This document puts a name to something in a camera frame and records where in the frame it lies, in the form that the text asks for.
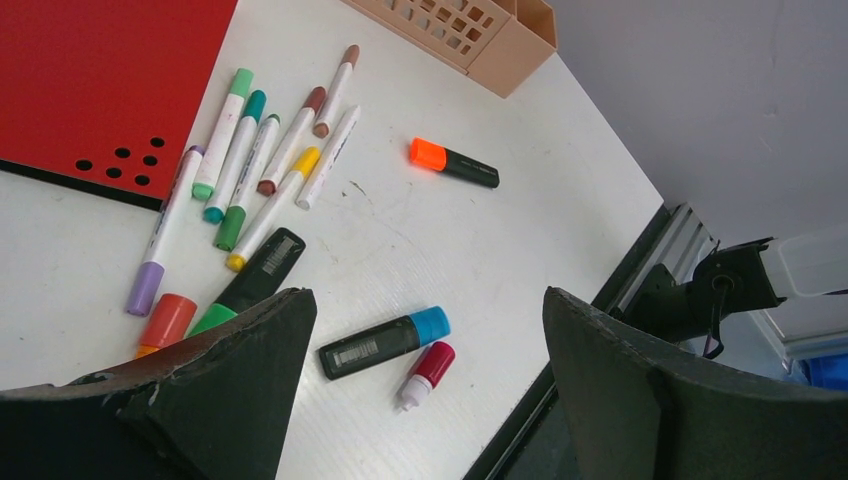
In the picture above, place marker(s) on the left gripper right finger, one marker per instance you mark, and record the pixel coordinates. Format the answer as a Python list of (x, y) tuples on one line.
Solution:
[(659, 412)]

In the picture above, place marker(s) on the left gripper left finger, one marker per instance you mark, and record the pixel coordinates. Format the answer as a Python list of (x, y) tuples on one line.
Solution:
[(214, 406)]

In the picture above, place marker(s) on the red folder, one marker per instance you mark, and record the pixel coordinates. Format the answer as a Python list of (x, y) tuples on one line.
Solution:
[(101, 96)]

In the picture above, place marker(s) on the orange red short marker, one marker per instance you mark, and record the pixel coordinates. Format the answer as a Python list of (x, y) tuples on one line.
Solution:
[(169, 321)]

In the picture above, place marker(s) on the green cap black highlighter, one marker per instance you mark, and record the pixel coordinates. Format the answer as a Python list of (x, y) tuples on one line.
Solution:
[(258, 279)]

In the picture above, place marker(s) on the purple cap marker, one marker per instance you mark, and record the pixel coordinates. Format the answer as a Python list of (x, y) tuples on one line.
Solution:
[(151, 271)]

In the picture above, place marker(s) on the dark green cap marker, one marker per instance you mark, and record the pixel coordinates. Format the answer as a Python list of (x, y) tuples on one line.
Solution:
[(228, 233)]

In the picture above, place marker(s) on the blue cap black highlighter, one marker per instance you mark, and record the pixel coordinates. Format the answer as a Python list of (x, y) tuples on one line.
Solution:
[(383, 342)]

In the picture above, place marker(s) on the yellow cap marker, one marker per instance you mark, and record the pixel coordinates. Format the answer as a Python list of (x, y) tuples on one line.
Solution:
[(258, 229)]

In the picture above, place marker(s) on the white acrylic marker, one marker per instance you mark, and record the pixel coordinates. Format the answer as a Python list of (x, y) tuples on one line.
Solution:
[(309, 194)]

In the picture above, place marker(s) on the brown cap marker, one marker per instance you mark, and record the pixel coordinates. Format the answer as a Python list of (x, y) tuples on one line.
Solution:
[(326, 118)]

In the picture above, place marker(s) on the teal cap marker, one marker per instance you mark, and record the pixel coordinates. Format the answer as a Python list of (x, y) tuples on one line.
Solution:
[(236, 156)]

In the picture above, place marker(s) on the dark red cap marker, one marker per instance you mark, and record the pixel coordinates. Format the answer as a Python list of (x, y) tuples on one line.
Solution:
[(279, 164)]

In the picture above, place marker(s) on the light green cap marker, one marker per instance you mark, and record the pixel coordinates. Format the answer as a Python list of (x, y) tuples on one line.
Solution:
[(211, 165)]

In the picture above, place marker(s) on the orange cap black highlighter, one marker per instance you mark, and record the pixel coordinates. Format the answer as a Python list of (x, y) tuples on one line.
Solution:
[(440, 159)]

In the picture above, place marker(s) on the peach plastic file rack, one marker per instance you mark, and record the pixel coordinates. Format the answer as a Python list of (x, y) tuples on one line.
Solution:
[(497, 44)]

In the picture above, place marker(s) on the aluminium frame rail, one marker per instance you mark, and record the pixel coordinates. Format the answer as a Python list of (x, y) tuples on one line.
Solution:
[(678, 240)]

